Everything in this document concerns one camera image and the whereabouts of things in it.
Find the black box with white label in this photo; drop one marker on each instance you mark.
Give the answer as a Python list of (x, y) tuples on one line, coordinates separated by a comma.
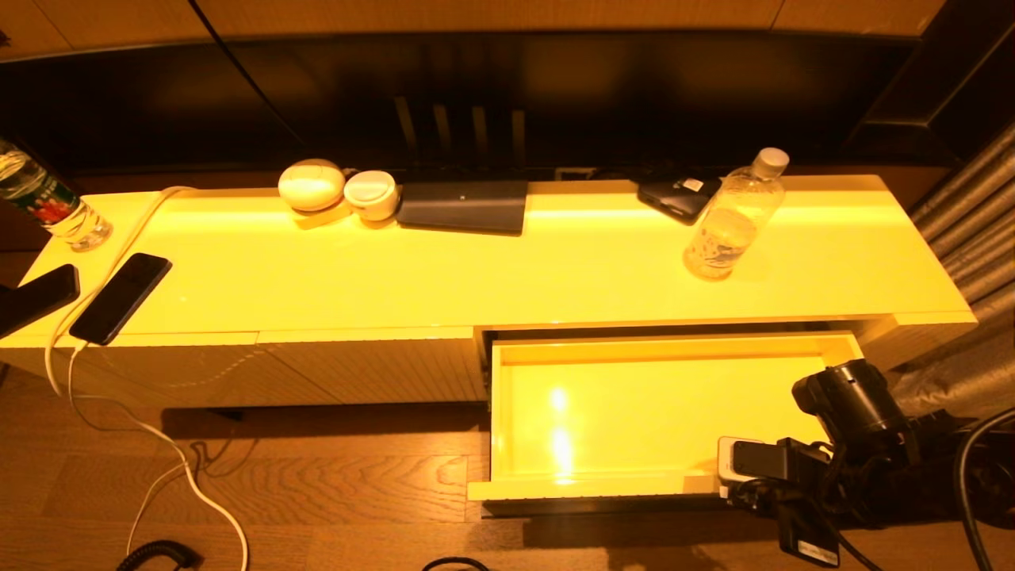
[(809, 535)]

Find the grey pleated curtain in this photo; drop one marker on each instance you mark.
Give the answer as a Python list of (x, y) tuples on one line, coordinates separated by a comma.
[(975, 214)]

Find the water bottle with colourful label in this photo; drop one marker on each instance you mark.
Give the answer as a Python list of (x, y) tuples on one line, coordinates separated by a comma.
[(54, 208)]

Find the dark wooden wall cabinet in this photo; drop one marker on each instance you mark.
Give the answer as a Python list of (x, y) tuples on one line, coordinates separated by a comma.
[(951, 79)]

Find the white oval device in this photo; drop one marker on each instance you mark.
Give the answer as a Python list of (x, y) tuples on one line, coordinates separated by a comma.
[(311, 185)]

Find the white low tv cabinet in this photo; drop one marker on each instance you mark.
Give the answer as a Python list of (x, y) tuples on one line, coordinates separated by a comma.
[(357, 270)]

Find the clear bottle with white cap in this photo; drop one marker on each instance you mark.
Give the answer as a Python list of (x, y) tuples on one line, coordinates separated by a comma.
[(729, 230)]

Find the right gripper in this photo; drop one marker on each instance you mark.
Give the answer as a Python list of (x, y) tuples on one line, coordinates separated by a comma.
[(761, 460)]

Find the black device with white sticker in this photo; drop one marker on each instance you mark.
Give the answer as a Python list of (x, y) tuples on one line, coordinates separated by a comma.
[(678, 198)]

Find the dark grey router with antennas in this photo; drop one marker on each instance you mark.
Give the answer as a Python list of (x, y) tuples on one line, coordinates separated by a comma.
[(464, 207)]

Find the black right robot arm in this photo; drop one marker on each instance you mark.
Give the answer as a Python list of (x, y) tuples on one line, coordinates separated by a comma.
[(856, 400)]

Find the cream white ribbed drawer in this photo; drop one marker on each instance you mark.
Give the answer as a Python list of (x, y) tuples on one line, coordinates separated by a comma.
[(634, 412)]

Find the black smartphone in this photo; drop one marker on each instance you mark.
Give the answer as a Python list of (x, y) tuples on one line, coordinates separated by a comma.
[(119, 299), (34, 299)]

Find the black television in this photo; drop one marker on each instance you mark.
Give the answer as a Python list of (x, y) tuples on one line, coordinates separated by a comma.
[(317, 95)]

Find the white round jar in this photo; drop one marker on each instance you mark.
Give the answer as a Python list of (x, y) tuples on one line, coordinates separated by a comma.
[(371, 194)]

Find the wall socket plate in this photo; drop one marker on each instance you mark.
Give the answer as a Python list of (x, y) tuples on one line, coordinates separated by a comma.
[(572, 173)]

